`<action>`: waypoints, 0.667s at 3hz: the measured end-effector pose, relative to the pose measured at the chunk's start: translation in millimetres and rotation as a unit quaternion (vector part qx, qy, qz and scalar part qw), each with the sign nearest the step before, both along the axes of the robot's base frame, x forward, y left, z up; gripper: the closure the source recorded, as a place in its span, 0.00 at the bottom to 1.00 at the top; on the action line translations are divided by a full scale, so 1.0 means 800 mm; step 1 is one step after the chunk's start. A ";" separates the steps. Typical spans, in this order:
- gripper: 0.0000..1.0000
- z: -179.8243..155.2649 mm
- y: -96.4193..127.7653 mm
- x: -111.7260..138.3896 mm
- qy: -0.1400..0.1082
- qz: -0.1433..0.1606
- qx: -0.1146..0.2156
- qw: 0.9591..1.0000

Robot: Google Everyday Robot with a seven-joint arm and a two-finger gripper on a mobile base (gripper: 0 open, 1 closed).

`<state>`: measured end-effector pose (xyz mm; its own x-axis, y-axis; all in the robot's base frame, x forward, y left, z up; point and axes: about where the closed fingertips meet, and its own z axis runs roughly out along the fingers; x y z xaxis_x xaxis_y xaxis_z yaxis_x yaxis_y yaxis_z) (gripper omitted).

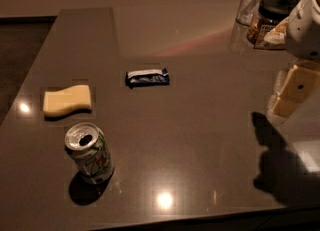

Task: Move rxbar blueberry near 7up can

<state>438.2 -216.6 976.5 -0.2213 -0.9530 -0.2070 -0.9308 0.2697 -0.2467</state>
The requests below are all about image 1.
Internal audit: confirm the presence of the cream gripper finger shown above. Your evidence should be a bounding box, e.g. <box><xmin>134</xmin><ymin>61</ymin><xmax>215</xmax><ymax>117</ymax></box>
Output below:
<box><xmin>274</xmin><ymin>69</ymin><xmax>289</xmax><ymax>95</ymax></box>
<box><xmin>268</xmin><ymin>62</ymin><xmax>320</xmax><ymax>118</ymax></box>

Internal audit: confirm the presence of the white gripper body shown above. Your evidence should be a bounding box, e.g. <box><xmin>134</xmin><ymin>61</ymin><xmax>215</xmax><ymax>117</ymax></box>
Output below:
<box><xmin>285</xmin><ymin>0</ymin><xmax>320</xmax><ymax>61</ymax></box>

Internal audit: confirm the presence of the blue rxbar blueberry wrapper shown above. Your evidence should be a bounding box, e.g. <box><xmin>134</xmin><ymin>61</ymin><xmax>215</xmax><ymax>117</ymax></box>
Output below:
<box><xmin>125</xmin><ymin>68</ymin><xmax>170</xmax><ymax>88</ymax></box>

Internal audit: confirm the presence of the silver 7up can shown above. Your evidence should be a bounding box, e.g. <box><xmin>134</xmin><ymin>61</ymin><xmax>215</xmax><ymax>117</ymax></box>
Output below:
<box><xmin>65</xmin><ymin>122</ymin><xmax>114</xmax><ymax>185</ymax></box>

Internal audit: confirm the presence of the yellow sponge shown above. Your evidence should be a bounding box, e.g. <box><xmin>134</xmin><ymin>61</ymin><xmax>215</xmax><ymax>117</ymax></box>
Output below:
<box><xmin>43</xmin><ymin>85</ymin><xmax>92</xmax><ymax>118</ymax></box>

